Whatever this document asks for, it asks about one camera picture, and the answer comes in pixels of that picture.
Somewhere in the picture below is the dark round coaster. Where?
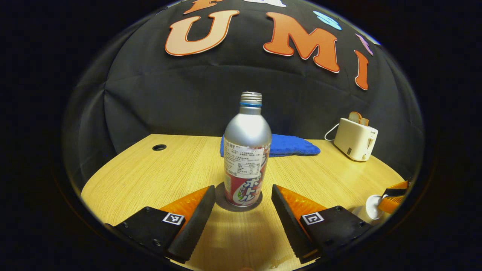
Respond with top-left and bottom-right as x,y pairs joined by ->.
215,183 -> 263,212

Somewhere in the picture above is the cream toaster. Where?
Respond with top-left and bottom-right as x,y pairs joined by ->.
334,118 -> 378,162

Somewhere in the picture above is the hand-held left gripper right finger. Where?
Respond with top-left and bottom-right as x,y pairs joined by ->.
272,184 -> 373,264

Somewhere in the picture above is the black backdrop cloth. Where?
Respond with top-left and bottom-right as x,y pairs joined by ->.
62,0 -> 426,189

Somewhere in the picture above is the white toaster cable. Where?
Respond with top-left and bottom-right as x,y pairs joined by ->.
324,123 -> 341,142

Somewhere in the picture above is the blue folded cloth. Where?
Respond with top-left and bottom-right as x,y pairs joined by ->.
220,134 -> 321,158

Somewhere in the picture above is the silver water bottle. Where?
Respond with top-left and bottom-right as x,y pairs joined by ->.
224,91 -> 272,207

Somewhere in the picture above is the white teacup lid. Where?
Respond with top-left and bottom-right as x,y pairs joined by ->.
366,195 -> 384,221

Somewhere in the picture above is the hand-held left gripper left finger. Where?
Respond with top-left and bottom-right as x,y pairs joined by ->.
105,184 -> 217,264

